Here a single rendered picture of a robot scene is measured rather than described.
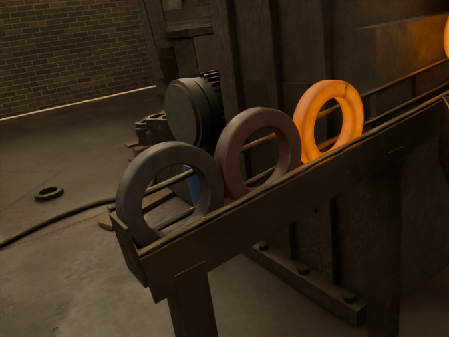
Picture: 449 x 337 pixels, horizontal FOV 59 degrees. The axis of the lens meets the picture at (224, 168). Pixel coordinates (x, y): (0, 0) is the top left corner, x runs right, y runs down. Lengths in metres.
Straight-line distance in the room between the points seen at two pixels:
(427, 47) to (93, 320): 1.38
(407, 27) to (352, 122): 0.35
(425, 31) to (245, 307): 1.01
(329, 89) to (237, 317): 0.88
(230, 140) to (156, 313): 0.96
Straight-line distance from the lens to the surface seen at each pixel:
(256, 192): 0.70
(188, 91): 2.02
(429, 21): 1.23
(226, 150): 0.67
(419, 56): 1.20
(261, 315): 1.42
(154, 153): 0.60
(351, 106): 0.87
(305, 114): 0.77
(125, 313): 1.56
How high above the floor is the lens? 0.93
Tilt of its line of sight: 20 degrees down
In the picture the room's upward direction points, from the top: 8 degrees counter-clockwise
